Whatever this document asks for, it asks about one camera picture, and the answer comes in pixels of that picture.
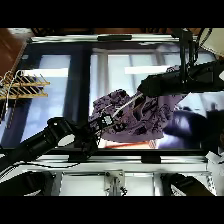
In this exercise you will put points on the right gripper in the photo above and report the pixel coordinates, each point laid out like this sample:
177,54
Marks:
156,86

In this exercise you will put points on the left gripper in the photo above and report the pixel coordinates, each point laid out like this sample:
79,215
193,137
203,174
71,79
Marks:
87,143

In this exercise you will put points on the purple printed shirt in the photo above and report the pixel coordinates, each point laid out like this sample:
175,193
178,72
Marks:
143,120

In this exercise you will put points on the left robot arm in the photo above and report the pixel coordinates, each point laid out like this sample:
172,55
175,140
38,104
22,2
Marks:
36,145

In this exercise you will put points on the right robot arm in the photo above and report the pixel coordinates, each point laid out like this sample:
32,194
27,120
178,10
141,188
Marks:
203,78

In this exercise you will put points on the pale beige cloth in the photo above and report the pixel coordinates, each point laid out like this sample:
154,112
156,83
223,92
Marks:
215,41

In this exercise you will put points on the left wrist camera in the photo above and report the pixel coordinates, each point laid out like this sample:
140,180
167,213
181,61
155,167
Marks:
107,120

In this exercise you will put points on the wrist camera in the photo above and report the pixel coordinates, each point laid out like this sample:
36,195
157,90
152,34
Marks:
184,46
107,120

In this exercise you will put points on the silver frame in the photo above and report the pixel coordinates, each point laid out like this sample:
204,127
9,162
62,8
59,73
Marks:
110,165

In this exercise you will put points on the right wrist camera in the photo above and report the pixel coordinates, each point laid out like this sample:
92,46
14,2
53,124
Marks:
184,46

